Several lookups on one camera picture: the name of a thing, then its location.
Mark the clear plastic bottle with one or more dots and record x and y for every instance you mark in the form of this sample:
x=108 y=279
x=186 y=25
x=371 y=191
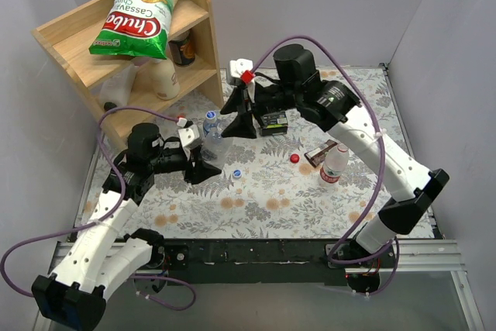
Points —
x=215 y=148

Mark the black green product box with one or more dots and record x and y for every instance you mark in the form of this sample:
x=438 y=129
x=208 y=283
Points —
x=274 y=124

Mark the brown snack packet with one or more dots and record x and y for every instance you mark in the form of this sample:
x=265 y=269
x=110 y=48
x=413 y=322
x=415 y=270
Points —
x=316 y=156

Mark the green cassava chips bag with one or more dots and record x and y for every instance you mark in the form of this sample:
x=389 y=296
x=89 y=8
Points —
x=136 y=28

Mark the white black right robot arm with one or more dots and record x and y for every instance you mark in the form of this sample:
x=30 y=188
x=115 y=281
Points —
x=337 y=109

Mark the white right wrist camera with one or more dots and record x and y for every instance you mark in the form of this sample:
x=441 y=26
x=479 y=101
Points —
x=235 y=71

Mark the blue label water bottle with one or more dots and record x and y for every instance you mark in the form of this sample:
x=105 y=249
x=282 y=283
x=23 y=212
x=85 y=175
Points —
x=211 y=123

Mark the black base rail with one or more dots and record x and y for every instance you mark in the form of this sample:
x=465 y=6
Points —
x=268 y=261

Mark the clear bottle black cap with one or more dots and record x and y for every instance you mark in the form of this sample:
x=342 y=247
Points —
x=115 y=92

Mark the aluminium frame rail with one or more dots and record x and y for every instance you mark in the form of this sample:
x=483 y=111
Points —
x=430 y=256

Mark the red bottle cap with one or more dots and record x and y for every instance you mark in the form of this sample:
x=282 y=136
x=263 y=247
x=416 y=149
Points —
x=294 y=158

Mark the wooden shelf rack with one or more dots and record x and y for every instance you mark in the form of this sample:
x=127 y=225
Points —
x=67 y=39

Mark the red label water bottle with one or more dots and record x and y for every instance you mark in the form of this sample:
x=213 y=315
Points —
x=333 y=166

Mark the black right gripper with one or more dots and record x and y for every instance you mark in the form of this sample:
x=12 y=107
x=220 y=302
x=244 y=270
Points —
x=251 y=102

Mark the dark orange drink can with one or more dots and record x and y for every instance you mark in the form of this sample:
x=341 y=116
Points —
x=182 y=49

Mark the floral table mat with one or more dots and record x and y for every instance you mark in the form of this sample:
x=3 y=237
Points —
x=274 y=198

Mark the cream plastic bottle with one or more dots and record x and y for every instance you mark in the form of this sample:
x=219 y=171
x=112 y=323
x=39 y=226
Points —
x=163 y=78

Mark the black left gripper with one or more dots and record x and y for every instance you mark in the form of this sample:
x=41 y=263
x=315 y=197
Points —
x=190 y=160

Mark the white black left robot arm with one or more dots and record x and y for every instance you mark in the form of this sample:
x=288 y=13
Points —
x=76 y=291

